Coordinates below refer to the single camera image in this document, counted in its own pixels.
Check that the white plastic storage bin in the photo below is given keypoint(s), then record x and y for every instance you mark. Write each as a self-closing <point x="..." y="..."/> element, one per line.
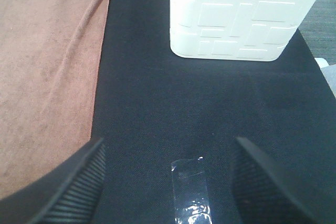
<point x="254" y="30"/>

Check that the brown terry towel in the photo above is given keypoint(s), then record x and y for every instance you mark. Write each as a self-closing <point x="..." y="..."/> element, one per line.
<point x="50" y="57"/>

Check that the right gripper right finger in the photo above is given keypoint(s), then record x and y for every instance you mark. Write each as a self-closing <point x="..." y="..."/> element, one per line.
<point x="266" y="192"/>

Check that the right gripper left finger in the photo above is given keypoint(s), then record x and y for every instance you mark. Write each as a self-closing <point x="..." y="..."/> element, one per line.
<point x="70" y="193"/>

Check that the black fabric table mat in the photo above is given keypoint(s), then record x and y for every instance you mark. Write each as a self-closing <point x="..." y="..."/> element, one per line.
<point x="153" y="107"/>

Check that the clear adhesive tape strip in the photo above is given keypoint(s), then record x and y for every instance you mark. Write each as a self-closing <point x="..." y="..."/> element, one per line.
<point x="190" y="193"/>

